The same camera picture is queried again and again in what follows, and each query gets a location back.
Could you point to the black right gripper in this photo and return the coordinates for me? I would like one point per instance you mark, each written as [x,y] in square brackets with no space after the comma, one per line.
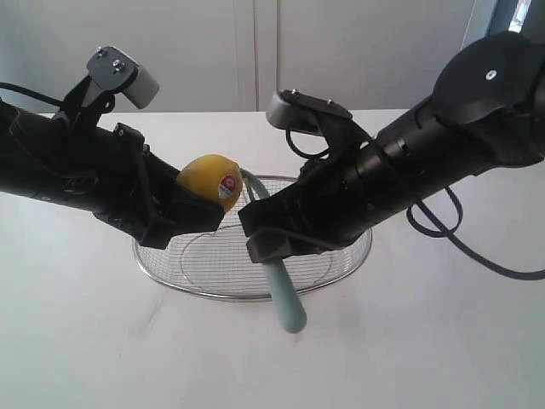
[335,199]

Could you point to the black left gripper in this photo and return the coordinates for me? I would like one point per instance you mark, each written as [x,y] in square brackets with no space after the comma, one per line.
[143,198]

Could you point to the yellow lemon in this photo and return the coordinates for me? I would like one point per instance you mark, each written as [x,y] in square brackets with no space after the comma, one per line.
[213,177]

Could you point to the teal handled peeler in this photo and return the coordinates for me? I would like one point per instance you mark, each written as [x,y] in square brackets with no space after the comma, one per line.
[290,311]

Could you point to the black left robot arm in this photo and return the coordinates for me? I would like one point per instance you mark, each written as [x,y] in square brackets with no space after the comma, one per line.
[42,159]

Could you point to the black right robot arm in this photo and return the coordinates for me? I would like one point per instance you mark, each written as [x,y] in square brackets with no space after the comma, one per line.
[486,111]

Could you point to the white cabinet doors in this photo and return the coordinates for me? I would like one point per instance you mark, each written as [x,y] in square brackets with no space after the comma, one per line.
[232,55]

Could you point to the oval wire mesh basket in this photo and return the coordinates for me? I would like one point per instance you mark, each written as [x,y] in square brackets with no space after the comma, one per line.
[216,265]

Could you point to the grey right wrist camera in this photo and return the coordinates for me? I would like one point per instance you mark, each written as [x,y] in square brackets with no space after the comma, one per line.
[292,110]

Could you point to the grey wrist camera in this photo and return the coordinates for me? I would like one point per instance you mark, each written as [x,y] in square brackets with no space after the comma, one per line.
[115,72]
[292,110]

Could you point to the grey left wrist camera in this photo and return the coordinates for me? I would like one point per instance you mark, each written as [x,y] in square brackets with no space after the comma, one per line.
[115,72]

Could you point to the window frame with glass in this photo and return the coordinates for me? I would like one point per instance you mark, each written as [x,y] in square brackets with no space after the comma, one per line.
[491,17]

